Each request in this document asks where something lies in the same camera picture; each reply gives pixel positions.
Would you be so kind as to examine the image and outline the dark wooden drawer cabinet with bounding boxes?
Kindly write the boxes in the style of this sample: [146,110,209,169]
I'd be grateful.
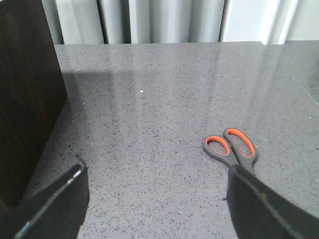
[0,0,67,212]

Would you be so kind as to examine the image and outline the grey pleated curtain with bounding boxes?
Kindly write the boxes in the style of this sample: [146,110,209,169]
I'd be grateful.
[43,0,319,45]

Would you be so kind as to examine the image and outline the grey orange handled scissors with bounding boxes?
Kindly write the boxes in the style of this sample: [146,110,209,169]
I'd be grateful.
[202,128,258,175]

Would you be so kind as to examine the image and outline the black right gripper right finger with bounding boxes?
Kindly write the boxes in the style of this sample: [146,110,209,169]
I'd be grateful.
[226,165,319,239]

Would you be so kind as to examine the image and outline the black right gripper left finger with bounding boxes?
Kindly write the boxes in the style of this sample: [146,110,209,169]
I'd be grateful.
[0,155,89,239]

